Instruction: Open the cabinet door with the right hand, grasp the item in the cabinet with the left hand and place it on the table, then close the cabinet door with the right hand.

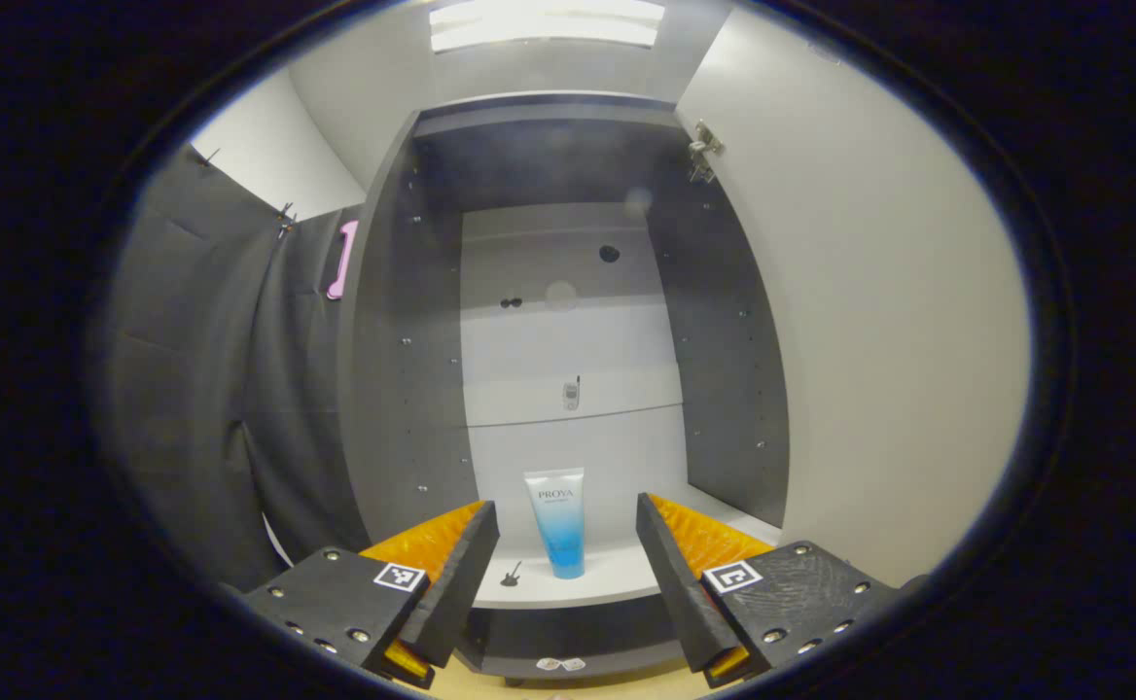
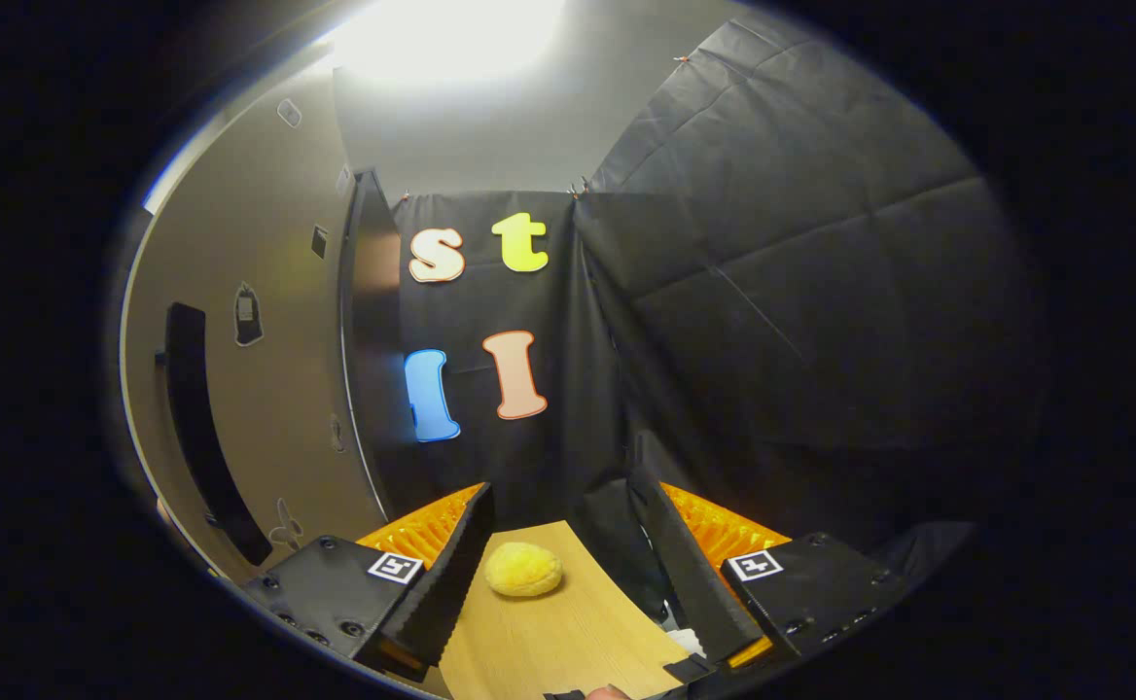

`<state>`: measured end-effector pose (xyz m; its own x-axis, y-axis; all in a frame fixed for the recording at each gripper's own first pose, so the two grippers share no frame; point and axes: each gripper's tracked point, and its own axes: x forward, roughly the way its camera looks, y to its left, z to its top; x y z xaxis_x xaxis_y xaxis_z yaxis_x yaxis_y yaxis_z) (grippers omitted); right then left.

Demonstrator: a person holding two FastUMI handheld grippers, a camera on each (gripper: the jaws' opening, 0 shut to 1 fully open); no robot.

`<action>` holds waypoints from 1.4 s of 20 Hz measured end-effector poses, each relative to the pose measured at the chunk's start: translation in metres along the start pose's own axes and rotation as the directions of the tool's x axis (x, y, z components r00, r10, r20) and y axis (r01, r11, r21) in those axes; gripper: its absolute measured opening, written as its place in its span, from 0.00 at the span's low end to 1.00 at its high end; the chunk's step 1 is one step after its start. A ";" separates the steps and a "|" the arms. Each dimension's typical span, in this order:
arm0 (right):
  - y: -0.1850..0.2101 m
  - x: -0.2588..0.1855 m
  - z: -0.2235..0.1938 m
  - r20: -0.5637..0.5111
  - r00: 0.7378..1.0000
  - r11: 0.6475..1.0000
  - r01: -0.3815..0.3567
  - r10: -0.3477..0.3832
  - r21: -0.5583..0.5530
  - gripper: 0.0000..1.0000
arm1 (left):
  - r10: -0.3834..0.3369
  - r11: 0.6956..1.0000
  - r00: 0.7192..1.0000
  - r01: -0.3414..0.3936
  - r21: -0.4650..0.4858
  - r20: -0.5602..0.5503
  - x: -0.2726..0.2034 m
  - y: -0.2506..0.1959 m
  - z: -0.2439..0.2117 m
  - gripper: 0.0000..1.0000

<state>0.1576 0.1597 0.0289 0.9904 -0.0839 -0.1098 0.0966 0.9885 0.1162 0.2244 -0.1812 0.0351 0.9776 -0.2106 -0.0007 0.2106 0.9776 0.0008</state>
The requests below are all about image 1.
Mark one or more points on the white and blue bottle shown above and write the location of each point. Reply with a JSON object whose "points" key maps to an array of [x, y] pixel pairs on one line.
{"points": [[558, 535]]}

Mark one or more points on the light grey cabinet door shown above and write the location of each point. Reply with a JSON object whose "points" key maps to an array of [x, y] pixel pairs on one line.
{"points": [[869, 340]]}

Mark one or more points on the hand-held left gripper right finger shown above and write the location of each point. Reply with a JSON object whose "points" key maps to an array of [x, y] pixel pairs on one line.
{"points": [[685, 593]]}

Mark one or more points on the ceiling light panel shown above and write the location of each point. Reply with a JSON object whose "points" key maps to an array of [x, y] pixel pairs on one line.
{"points": [[549, 19]]}

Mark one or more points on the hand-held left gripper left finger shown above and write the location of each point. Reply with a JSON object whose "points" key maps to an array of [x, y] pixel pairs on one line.
{"points": [[451, 593]]}

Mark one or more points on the black backdrop cloth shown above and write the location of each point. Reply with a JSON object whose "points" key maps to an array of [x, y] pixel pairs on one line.
{"points": [[189, 389]]}

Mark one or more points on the metal door hinge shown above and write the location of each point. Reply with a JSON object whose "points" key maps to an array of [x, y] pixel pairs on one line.
{"points": [[704, 148]]}

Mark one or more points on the dark grey cabinet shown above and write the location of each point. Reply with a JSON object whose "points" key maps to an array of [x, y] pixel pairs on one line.
{"points": [[403, 389]]}

